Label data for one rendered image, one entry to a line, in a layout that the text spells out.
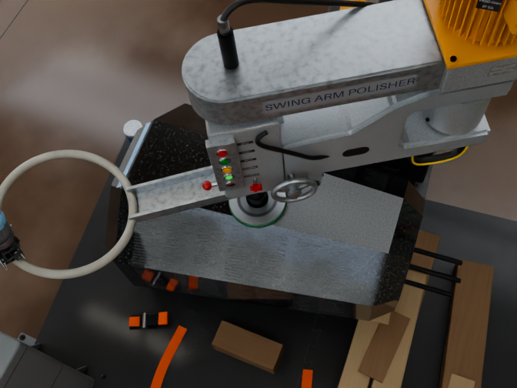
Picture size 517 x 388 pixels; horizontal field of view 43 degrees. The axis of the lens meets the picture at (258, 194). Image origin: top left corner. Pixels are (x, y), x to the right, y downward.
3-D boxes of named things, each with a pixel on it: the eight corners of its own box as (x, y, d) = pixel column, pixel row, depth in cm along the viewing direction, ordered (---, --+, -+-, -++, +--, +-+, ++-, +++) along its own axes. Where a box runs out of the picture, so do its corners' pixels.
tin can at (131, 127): (151, 140, 353) (145, 128, 341) (137, 152, 351) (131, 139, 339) (140, 128, 357) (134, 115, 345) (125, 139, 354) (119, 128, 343)
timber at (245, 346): (215, 349, 303) (211, 344, 293) (225, 326, 308) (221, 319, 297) (275, 374, 297) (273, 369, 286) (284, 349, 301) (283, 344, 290)
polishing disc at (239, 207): (295, 212, 241) (295, 210, 240) (242, 235, 239) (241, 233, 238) (271, 165, 250) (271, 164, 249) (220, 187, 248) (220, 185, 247)
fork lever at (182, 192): (315, 136, 229) (313, 129, 224) (326, 185, 221) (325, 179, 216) (130, 184, 238) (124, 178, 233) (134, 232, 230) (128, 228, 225)
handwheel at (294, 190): (312, 173, 216) (311, 152, 203) (318, 200, 212) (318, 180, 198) (268, 181, 216) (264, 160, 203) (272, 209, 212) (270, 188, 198)
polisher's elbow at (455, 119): (414, 90, 212) (423, 53, 194) (473, 80, 212) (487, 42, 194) (428, 141, 204) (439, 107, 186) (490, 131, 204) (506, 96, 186)
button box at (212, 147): (243, 179, 205) (233, 134, 180) (245, 187, 204) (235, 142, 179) (218, 184, 205) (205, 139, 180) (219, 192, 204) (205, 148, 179)
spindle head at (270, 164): (320, 127, 226) (321, 47, 186) (334, 183, 217) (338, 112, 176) (218, 146, 226) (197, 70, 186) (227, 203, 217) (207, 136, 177)
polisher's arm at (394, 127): (461, 109, 229) (496, 16, 185) (481, 166, 220) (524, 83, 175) (255, 147, 229) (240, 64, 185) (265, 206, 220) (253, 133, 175)
